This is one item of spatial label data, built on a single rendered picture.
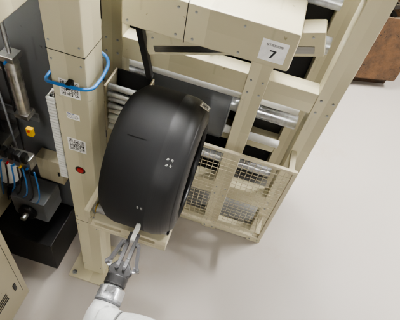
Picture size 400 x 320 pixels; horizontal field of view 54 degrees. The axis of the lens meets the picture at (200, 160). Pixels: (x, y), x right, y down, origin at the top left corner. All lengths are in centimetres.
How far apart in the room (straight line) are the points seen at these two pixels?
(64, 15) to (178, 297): 187
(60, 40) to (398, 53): 361
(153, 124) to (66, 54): 35
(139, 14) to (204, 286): 179
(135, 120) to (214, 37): 39
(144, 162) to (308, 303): 179
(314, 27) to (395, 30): 273
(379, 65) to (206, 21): 322
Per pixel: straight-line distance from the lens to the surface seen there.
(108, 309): 136
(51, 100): 152
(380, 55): 434
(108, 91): 193
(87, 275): 264
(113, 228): 185
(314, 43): 151
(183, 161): 134
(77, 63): 132
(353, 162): 369
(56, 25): 128
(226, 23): 136
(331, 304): 289
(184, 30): 141
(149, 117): 138
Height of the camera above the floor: 244
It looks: 50 degrees down
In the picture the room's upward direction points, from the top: 14 degrees clockwise
